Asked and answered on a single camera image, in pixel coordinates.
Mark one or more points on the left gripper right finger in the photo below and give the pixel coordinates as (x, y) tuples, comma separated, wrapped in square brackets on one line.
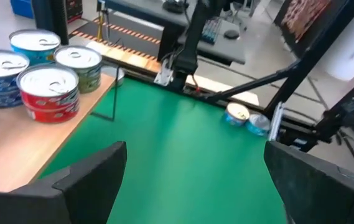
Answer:
[(326, 199)]

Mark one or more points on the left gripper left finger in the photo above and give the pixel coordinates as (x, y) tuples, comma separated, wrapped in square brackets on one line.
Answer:
[(55, 202)]

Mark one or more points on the red label can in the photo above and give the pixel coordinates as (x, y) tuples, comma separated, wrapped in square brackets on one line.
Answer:
[(49, 84), (52, 115)]

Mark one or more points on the blue label can silver lid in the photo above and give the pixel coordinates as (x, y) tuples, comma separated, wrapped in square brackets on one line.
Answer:
[(257, 123)]

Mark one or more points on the green label can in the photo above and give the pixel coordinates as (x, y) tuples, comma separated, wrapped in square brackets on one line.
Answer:
[(77, 57), (91, 87)]

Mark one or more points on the blue label can gold lid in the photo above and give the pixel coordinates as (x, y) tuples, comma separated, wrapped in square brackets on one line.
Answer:
[(237, 112)]

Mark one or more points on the teal can yellow print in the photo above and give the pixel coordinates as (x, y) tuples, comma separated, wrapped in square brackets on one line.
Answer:
[(35, 42)]

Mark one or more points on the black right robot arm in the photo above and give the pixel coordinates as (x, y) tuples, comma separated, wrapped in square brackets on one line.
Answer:
[(192, 46)]

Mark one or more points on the thin black brace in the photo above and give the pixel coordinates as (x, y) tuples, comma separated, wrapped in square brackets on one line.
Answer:
[(251, 82)]

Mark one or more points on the black diagonal strut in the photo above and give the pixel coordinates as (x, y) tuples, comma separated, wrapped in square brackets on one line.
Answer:
[(313, 56)]

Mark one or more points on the white plastic container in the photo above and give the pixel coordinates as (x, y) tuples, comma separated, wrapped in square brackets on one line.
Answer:
[(351, 40)]

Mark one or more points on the brown printed panel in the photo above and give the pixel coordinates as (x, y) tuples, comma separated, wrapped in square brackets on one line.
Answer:
[(304, 15)]

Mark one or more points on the black computer mouse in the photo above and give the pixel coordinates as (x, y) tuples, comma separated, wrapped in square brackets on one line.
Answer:
[(231, 34)]

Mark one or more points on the dark printed box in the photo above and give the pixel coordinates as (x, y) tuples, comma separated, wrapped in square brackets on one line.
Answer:
[(74, 9)]

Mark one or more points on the blue plastic bin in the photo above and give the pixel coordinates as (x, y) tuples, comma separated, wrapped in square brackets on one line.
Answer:
[(22, 7)]

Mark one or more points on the black keyboard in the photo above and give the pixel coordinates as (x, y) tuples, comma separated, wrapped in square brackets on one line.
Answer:
[(211, 29)]

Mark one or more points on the black table frame rail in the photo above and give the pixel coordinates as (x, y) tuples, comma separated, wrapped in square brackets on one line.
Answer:
[(220, 100)]

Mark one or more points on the silver corner bracket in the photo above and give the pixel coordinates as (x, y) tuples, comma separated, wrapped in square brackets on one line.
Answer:
[(164, 74)]

